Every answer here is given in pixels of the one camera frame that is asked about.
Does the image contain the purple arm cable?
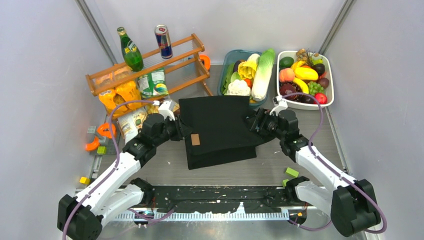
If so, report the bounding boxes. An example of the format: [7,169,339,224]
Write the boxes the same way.
[61,100,161,240]
[281,92,388,235]

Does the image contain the orange snack bag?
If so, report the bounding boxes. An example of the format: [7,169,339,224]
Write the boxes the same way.
[98,80,142,118]

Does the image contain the yellow lettuce head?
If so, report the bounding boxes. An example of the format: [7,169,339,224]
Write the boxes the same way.
[237,53,260,80]

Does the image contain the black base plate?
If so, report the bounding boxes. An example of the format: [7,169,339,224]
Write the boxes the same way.
[136,185,310,214]

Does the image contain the teal vegetable basket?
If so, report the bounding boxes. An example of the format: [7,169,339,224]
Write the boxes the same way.
[217,49,268,109]

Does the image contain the wooden shelf rack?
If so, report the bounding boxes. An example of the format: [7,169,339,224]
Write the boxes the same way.
[85,33,213,97]

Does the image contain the green avocado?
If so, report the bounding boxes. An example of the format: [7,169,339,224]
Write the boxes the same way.
[278,56,295,69]

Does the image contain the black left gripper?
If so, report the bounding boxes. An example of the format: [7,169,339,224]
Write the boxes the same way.
[154,114,194,147]

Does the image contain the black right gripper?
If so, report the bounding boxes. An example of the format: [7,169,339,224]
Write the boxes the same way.
[241,107,286,141]

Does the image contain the green grapes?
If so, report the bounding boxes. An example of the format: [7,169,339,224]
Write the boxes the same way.
[307,81,325,96]

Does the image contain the orange toy arch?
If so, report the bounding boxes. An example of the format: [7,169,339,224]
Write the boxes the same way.
[96,122,117,139]

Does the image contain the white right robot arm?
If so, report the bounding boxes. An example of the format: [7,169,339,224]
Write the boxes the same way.
[245,108,384,237]

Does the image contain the black tote bag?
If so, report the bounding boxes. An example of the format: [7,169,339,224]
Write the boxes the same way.
[178,95,274,170]

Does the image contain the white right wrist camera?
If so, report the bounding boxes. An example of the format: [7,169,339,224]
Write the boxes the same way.
[269,95,288,116]

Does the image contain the white cauliflower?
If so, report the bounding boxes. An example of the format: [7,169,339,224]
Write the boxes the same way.
[224,79,251,96]

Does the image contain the yellow banana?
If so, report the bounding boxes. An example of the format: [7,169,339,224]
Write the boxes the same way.
[293,77,310,95]

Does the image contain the green white snack bag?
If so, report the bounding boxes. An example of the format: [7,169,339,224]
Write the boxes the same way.
[136,67,169,99]

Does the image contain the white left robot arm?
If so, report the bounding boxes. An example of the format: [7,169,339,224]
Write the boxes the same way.
[57,113,193,240]

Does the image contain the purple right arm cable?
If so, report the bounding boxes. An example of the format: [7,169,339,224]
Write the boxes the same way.
[281,92,388,235]

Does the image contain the blue red drink can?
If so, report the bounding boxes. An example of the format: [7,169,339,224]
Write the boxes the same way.
[154,24,173,59]

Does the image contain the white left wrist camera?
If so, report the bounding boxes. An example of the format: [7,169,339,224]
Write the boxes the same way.
[158,99,176,121]

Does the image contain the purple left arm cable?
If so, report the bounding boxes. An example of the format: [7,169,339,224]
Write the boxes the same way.
[61,100,161,240]

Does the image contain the red apple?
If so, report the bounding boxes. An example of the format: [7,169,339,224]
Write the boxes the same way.
[314,92,328,105]

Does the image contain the green toy block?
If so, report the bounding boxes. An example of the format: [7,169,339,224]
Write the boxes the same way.
[285,167,299,178]

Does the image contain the green glass bottle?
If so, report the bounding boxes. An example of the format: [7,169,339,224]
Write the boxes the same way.
[117,26,144,72]

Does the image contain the white brown snack bag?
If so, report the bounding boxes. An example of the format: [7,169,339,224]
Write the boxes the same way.
[117,107,148,144]

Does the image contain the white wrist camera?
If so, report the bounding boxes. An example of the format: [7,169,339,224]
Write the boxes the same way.
[269,95,288,116]
[158,99,176,121]

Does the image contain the peach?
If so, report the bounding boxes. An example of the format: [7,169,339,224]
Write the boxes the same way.
[278,68,295,83]

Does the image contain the yellow mango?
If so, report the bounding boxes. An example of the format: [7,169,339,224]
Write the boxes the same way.
[294,67,319,81]

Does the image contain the yellow toy block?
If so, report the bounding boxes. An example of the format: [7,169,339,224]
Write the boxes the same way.
[79,176,91,185]

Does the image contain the napa cabbage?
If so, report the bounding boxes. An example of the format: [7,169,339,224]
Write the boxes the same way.
[251,48,276,102]

